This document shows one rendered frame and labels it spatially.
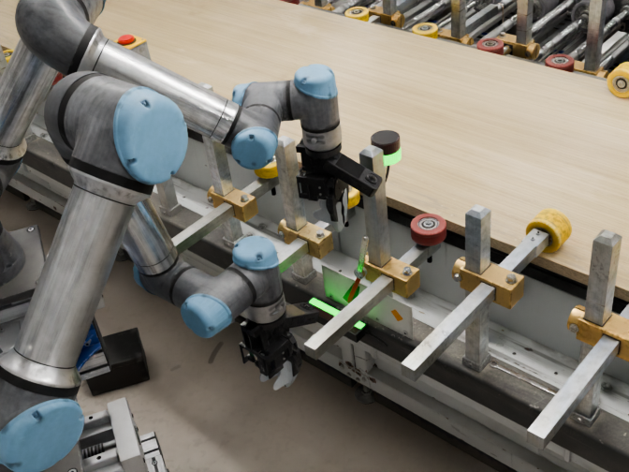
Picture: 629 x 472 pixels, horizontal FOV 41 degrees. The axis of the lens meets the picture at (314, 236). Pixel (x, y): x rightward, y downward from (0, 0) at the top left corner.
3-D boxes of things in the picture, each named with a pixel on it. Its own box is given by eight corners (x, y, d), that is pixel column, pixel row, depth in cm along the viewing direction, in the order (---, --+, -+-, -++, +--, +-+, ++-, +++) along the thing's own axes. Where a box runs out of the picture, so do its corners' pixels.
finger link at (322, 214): (318, 228, 177) (314, 191, 171) (344, 231, 175) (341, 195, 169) (313, 236, 175) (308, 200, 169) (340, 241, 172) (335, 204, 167)
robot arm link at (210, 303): (169, 323, 145) (213, 287, 151) (215, 349, 139) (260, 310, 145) (159, 289, 140) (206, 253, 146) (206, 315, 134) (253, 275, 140)
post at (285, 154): (308, 305, 213) (283, 143, 184) (299, 301, 215) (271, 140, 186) (317, 298, 215) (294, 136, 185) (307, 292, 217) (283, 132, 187)
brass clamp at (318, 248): (318, 261, 196) (316, 244, 193) (277, 242, 204) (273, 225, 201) (335, 247, 200) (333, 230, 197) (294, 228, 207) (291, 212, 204)
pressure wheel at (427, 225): (433, 276, 190) (432, 237, 183) (405, 264, 195) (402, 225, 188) (454, 258, 195) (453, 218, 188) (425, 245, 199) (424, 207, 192)
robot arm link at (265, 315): (261, 274, 155) (294, 291, 150) (265, 292, 158) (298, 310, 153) (233, 297, 151) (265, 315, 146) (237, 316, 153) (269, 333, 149)
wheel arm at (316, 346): (317, 363, 170) (315, 348, 167) (305, 356, 172) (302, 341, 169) (441, 249, 194) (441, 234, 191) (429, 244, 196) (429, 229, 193)
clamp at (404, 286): (406, 299, 182) (405, 281, 179) (358, 276, 190) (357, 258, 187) (422, 285, 185) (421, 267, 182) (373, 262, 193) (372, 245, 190)
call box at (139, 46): (132, 79, 208) (124, 50, 204) (114, 72, 212) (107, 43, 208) (153, 66, 212) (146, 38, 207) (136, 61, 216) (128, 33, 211)
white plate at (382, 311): (412, 341, 189) (410, 308, 182) (325, 297, 203) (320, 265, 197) (414, 339, 189) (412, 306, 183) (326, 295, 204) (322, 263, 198)
